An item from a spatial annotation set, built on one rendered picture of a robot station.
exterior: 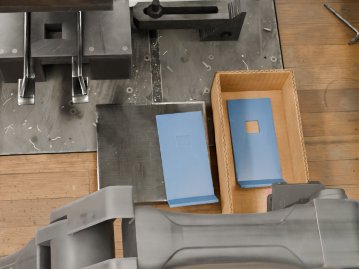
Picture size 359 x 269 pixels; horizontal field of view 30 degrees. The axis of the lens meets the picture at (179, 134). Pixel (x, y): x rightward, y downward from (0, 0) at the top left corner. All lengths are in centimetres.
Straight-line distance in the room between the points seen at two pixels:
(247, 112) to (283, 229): 45
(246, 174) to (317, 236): 39
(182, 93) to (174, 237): 50
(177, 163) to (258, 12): 32
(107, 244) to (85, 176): 38
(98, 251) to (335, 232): 23
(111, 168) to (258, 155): 23
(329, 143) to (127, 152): 32
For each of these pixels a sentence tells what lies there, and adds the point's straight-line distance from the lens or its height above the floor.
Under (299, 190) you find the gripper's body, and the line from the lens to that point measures 83.
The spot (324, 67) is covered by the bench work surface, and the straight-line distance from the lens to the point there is 114.
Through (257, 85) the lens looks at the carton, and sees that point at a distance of 107.
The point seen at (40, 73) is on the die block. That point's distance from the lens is 106.
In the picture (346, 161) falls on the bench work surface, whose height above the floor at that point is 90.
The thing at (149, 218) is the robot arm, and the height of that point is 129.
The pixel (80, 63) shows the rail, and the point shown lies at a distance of 99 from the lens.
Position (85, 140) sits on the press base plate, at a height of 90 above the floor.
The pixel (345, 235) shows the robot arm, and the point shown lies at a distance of 67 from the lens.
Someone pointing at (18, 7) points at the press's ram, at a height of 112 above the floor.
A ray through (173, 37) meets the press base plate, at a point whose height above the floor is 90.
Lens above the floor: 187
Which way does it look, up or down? 68 degrees down
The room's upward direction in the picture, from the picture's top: 12 degrees clockwise
